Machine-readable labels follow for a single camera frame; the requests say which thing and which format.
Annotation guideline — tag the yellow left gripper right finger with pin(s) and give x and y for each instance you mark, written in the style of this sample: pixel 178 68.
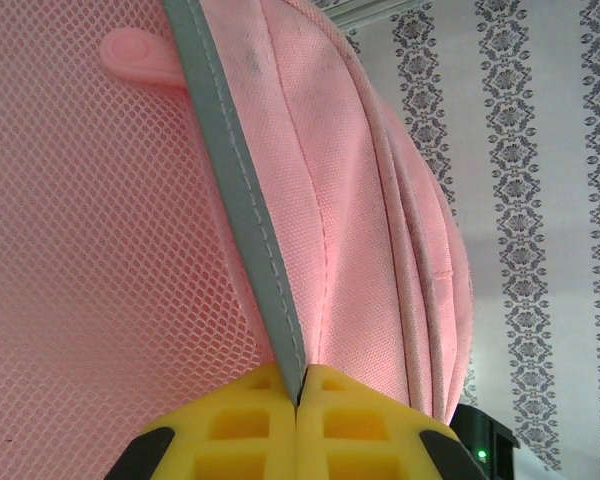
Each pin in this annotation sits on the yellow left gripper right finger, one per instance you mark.
pixel 360 435

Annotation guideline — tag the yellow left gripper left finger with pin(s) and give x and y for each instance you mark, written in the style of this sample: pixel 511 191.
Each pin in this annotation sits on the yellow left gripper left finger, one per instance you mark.
pixel 230 430

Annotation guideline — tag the pink backpack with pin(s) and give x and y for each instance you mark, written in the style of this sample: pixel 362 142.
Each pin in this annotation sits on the pink backpack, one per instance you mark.
pixel 130 200

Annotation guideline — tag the aluminium frame post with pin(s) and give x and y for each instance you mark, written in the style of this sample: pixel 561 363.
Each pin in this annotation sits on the aluminium frame post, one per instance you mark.
pixel 375 12

